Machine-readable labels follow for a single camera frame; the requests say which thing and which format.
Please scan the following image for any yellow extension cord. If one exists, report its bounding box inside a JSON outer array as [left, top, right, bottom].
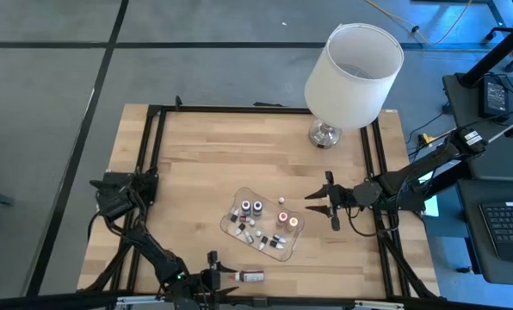
[[365, 0, 473, 47]]

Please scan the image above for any silver lamp with white shade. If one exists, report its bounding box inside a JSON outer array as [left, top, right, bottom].
[[303, 22, 405, 150]]

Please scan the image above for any white rectangular device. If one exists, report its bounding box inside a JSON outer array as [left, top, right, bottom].
[[423, 194, 440, 217]]

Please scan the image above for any clear plastic tray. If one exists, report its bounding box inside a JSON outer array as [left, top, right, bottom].
[[219, 185, 306, 263]]

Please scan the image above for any black aluminium table frame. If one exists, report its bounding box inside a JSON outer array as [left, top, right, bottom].
[[78, 95, 441, 302]]

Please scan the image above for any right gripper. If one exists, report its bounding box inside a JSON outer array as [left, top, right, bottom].
[[304, 170, 355, 232]]

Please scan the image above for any white rod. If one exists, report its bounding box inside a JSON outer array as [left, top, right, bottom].
[[486, 112, 513, 144]]

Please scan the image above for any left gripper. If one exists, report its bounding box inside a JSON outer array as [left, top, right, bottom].
[[187, 251, 240, 299]]

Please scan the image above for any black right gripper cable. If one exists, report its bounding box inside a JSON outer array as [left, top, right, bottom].
[[346, 201, 412, 239]]

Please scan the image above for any black rig crossbar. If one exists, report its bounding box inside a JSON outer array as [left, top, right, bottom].
[[0, 290, 513, 310]]

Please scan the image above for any black floor cable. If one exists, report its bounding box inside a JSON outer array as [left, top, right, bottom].
[[405, 110, 447, 146]]

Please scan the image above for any black stand pole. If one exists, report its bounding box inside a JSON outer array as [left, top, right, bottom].
[[459, 15, 513, 90]]

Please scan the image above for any black keyboard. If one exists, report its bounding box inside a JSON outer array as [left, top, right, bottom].
[[479, 200, 513, 264]]

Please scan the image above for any black power adapter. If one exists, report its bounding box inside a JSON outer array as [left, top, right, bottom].
[[479, 76, 510, 120]]

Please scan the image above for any dark grey side desk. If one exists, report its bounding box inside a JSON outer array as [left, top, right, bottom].
[[442, 72, 513, 182]]

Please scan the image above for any silver metal bracket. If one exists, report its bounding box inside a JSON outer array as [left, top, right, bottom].
[[114, 294, 166, 307], [354, 300, 405, 310]]

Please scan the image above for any dark grey keyboard shelf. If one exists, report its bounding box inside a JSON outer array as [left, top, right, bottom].
[[456, 178, 513, 288]]

